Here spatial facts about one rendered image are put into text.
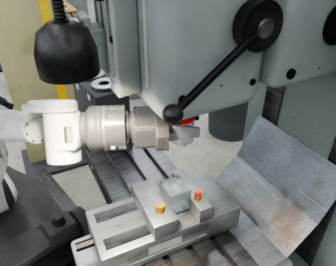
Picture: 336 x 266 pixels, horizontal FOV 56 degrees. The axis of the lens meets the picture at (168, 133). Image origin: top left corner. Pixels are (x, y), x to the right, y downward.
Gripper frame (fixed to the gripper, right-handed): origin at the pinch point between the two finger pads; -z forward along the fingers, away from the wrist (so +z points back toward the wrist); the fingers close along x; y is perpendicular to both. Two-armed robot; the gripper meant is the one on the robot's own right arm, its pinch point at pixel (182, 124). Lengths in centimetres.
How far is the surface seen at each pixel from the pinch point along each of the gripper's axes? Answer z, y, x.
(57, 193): 52, 85, 73
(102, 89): 19.9, 12.4, 43.2
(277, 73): -14.0, -13.3, -6.7
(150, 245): 7.1, 25.8, -8.0
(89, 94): 24, 14, 44
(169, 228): 2.7, 22.4, -6.5
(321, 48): -21.9, -16.2, -4.1
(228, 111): -64, 93, 166
